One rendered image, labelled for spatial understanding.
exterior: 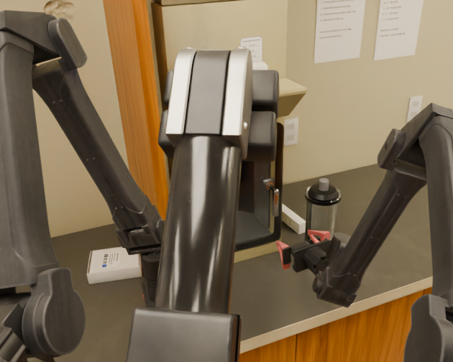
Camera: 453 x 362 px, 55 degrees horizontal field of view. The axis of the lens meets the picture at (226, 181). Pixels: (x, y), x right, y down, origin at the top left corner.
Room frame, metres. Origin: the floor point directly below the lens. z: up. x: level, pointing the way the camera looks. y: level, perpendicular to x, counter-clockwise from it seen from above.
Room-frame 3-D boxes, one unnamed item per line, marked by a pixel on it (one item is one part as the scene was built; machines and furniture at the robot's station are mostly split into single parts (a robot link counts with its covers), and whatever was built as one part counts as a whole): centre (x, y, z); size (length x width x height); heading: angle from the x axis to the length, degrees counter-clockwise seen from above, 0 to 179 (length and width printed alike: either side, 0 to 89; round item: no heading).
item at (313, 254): (0.86, -0.22, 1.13); 0.10 x 0.07 x 0.07; 111
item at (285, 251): (0.92, -0.16, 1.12); 0.09 x 0.07 x 0.07; 21
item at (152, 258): (0.70, 0.14, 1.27); 0.07 x 0.06 x 0.07; 170
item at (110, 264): (1.10, 0.36, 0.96); 0.16 x 0.12 x 0.04; 99
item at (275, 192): (1.11, -0.13, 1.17); 0.05 x 0.03 x 0.10; 20
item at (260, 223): (1.10, -0.02, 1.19); 0.30 x 0.01 x 0.40; 110
